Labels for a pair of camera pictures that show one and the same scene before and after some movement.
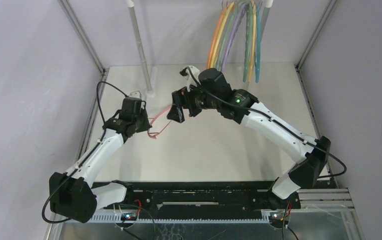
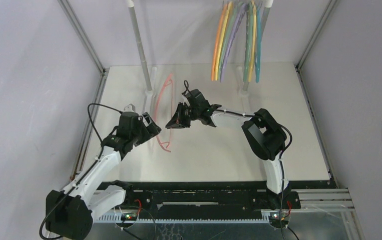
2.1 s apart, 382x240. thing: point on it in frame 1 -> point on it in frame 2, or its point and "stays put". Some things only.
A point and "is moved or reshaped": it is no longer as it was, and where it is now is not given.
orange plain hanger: [212, 47] is moved or reshaped
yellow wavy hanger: [253, 38] stays put
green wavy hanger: [248, 41] stays put
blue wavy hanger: [258, 44] stays put
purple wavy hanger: [239, 17] stays put
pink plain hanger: [152, 134] -> [167, 81]
